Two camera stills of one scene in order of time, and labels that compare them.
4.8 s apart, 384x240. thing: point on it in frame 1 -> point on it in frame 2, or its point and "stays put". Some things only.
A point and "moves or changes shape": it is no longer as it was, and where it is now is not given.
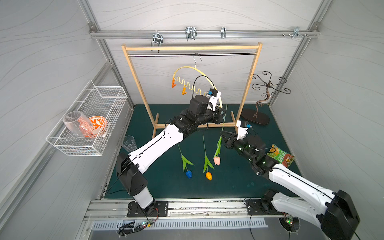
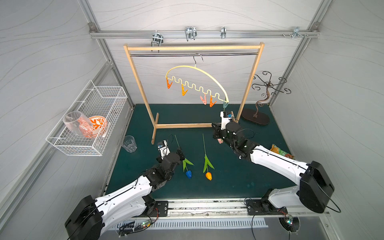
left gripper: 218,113 -> 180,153
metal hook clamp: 190,32 stays put
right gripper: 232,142 -> 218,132
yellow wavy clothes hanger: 192,86 moves or changes shape
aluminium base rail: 116,209 stays put
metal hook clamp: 296,32 stays put
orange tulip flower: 207,162 stays put
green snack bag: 282,157 stays put
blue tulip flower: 185,161 stays put
